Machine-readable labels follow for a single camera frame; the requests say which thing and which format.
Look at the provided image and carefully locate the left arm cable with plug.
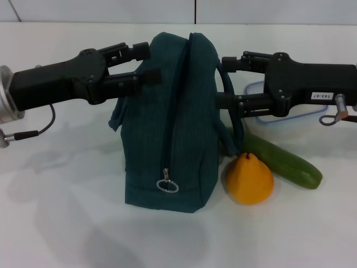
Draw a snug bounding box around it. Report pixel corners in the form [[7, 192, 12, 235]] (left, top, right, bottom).
[[0, 104, 56, 149]]

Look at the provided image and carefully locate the clear blue-rimmed plastic container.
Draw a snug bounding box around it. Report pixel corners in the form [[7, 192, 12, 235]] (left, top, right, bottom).
[[244, 80, 330, 124]]

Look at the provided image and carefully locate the orange pear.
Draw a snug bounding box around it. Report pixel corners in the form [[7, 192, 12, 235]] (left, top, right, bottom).
[[225, 152, 276, 207]]

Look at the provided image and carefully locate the right arm cable with plug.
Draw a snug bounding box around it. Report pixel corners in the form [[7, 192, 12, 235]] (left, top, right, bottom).
[[320, 94, 357, 127]]

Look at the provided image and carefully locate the green cucumber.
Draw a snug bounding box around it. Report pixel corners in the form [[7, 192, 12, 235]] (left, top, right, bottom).
[[225, 127, 324, 190]]

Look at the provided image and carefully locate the arm cable with plug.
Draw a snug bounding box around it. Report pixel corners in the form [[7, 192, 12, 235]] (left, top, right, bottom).
[[320, 94, 357, 127], [0, 104, 56, 149]]

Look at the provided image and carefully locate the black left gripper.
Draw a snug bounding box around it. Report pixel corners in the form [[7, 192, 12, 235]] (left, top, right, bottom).
[[12, 41, 162, 113]]

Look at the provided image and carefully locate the teal fabric zipper bag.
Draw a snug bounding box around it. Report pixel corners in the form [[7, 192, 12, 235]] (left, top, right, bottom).
[[108, 31, 247, 215]]

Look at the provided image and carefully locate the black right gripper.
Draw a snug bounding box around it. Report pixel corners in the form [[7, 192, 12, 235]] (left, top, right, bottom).
[[216, 50, 357, 118]]

